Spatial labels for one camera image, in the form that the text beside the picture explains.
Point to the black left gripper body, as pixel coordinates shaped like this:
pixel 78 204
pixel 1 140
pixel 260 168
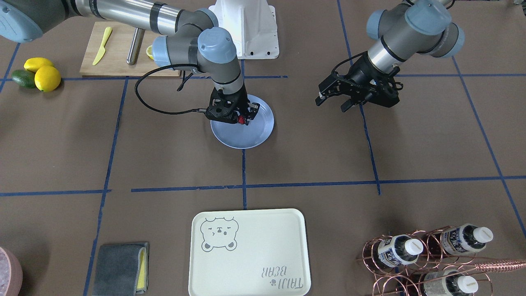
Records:
pixel 360 75

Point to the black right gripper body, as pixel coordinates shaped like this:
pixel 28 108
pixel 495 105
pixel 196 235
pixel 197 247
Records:
pixel 241 101

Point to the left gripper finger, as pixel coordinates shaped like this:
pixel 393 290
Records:
pixel 328 100
pixel 329 87

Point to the blue plastic plate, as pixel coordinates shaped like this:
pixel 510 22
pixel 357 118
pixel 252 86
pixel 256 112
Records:
pixel 240 136

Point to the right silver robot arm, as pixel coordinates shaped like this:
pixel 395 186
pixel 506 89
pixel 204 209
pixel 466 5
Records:
pixel 190 41

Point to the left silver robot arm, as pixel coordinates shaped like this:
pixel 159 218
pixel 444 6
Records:
pixel 422 27

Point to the lemon half slice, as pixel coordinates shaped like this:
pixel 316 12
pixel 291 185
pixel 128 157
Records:
pixel 149 52

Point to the wooden cutting board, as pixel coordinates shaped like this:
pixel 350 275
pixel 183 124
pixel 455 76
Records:
pixel 114 62

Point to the cream bear serving tray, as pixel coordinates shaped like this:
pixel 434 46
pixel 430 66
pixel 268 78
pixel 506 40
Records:
pixel 249 253

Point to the yellow plastic knife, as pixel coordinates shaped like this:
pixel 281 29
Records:
pixel 102 50

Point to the dark tea bottle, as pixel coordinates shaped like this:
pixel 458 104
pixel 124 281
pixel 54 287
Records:
pixel 460 240
pixel 450 283
pixel 395 251

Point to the large yellow lemon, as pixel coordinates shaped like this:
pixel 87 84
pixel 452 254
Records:
pixel 47 78

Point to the grey folded cloth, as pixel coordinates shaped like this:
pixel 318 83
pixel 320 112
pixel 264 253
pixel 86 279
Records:
pixel 122 269

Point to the small yellow lemon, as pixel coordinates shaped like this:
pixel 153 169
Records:
pixel 36 63

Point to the green lime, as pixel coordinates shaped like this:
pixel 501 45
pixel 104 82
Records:
pixel 24 78

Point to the pink bowl of ice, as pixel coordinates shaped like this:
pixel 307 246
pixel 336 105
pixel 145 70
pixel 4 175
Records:
pixel 11 276

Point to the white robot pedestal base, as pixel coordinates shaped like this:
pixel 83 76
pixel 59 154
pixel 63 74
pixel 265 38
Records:
pixel 253 26

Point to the steel knife handle tube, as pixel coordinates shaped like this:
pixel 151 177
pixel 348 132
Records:
pixel 135 46

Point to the copper wire bottle rack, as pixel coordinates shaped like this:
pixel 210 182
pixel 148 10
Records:
pixel 403 280

